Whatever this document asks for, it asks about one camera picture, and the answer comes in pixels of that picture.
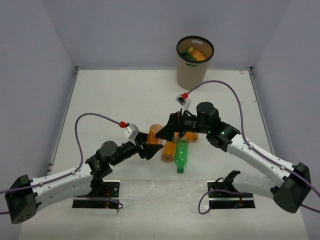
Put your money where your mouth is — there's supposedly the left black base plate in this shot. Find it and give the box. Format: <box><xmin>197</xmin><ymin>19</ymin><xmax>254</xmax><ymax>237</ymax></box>
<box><xmin>72</xmin><ymin>180</ymin><xmax>123</xmax><ymax>211</ymax></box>

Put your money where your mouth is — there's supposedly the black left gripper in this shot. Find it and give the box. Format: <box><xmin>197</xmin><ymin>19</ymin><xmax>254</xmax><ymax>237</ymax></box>
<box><xmin>110</xmin><ymin>130</ymin><xmax>163</xmax><ymax>166</ymax></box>

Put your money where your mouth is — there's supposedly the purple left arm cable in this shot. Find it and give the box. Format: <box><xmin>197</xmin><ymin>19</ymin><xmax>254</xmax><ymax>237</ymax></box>
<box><xmin>0</xmin><ymin>112</ymin><xmax>126</xmax><ymax>216</ymax></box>

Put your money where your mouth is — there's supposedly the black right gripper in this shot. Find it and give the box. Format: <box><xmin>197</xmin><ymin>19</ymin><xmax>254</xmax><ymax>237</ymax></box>
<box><xmin>155</xmin><ymin>108</ymin><xmax>210</xmax><ymax>141</ymax></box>

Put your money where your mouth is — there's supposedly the green bottle front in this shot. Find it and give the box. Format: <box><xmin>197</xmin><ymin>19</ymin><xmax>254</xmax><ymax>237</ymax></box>
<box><xmin>174</xmin><ymin>138</ymin><xmax>189</xmax><ymax>174</ymax></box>

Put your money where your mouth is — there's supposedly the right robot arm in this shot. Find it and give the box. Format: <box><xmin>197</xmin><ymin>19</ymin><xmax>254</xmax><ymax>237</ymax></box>
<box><xmin>155</xmin><ymin>101</ymin><xmax>311</xmax><ymax>213</ymax></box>

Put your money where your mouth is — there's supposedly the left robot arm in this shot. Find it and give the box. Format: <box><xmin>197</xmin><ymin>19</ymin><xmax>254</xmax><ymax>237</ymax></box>
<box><xmin>5</xmin><ymin>132</ymin><xmax>163</xmax><ymax>224</ymax></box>

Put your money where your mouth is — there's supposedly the orange bottle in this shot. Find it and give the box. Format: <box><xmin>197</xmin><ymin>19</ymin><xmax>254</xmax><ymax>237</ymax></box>
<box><xmin>187</xmin><ymin>47</ymin><xmax>206</xmax><ymax>62</ymax></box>
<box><xmin>183</xmin><ymin>132</ymin><xmax>199</xmax><ymax>142</ymax></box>
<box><xmin>161</xmin><ymin>141</ymin><xmax>176</xmax><ymax>163</ymax></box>

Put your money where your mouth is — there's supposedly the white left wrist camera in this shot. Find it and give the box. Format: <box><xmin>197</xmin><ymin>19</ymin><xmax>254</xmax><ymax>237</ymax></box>
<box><xmin>123</xmin><ymin>123</ymin><xmax>139</xmax><ymax>140</ymax></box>

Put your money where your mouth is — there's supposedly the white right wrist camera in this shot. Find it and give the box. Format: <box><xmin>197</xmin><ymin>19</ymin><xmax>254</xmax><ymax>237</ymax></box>
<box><xmin>175</xmin><ymin>92</ymin><xmax>192</xmax><ymax>113</ymax></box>

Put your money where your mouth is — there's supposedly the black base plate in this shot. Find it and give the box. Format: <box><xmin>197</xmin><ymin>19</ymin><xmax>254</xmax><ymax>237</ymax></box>
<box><xmin>207</xmin><ymin>178</ymin><xmax>256</xmax><ymax>210</ymax></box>
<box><xmin>72</xmin><ymin>180</ymin><xmax>123</xmax><ymax>211</ymax></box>

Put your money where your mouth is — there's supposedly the orange bottle floral label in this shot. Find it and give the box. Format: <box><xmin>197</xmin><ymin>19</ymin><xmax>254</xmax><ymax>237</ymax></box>
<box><xmin>147</xmin><ymin>124</ymin><xmax>163</xmax><ymax>145</ymax></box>

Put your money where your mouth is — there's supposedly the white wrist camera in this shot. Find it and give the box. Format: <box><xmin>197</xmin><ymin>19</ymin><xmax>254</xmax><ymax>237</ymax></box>
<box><xmin>175</xmin><ymin>92</ymin><xmax>192</xmax><ymax>113</ymax></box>
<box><xmin>123</xmin><ymin>123</ymin><xmax>139</xmax><ymax>140</ymax></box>

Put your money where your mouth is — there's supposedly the brown cardboard bin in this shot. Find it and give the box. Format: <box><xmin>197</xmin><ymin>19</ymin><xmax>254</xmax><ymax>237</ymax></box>
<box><xmin>176</xmin><ymin>35</ymin><xmax>215</xmax><ymax>90</ymax></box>

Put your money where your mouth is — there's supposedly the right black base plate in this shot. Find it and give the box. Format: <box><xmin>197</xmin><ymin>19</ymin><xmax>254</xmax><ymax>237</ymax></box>
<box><xmin>207</xmin><ymin>178</ymin><xmax>256</xmax><ymax>210</ymax></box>

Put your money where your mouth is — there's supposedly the green bottle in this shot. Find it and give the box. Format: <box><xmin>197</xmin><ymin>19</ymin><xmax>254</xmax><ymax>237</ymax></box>
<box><xmin>181</xmin><ymin>50</ymin><xmax>194</xmax><ymax>62</ymax></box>
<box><xmin>174</xmin><ymin>138</ymin><xmax>189</xmax><ymax>174</ymax></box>

